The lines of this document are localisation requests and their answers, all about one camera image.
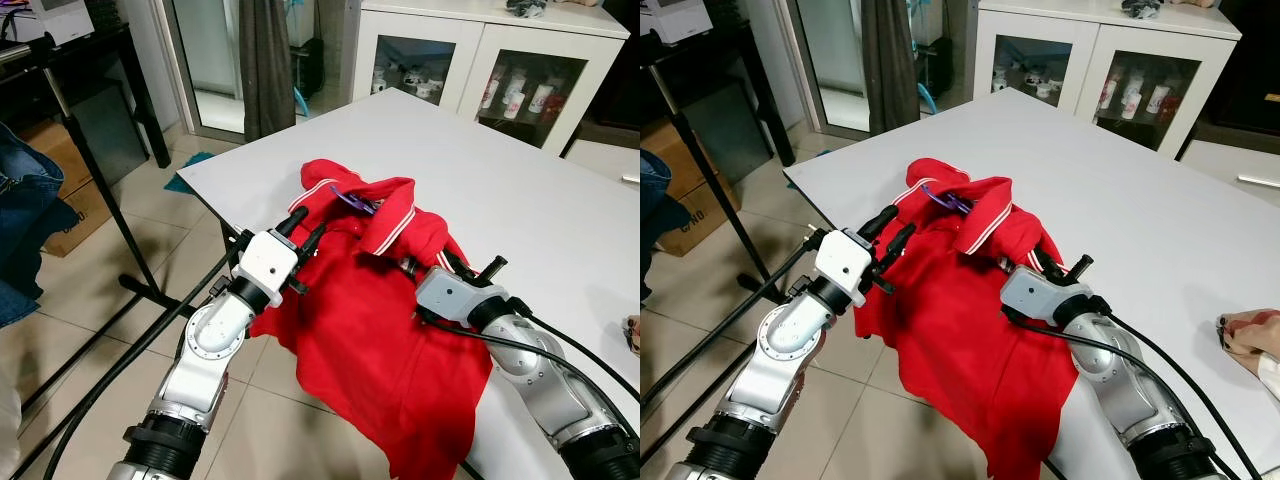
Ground purple wire clothes hanger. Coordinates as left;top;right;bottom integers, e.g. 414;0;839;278
920;183;973;216
330;183;381;216

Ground red polo shirt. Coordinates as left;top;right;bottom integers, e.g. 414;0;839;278
855;158;1086;480
248;158;496;480

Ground white table black legs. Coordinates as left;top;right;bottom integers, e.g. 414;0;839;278
175;88;641;480
783;88;1280;480

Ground teal floor mat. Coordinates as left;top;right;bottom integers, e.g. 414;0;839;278
172;150;216;196

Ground dark grey curtain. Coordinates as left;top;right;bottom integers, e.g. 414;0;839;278
238;0;298;141
860;0;921;136

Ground black desk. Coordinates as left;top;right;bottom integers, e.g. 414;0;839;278
640;20;796;166
0;25;171;171

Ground black clothes rack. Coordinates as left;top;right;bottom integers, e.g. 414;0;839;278
0;40;196;421
640;45;791;421

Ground tv stand white drawers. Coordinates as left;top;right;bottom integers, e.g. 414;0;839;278
562;120;641;191
1180;130;1280;201

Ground glass sliding door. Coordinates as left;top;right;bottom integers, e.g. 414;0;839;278
155;0;346;141
785;0;966;136

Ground brown cardboard box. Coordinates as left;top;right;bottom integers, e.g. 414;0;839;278
20;120;113;259
640;120;741;259

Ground blue denim garment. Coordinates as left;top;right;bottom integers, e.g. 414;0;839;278
0;122;86;329
640;150;691;301

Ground white glass door cabinet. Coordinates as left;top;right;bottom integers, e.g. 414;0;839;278
965;0;1241;161
340;0;631;156

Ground white appliance box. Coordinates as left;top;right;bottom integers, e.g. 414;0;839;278
25;0;96;46
640;0;713;43

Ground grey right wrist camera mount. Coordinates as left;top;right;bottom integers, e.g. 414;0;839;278
413;268;511;329
1000;268;1091;326

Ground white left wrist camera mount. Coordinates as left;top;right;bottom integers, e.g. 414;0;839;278
815;228;874;301
236;228;303;293

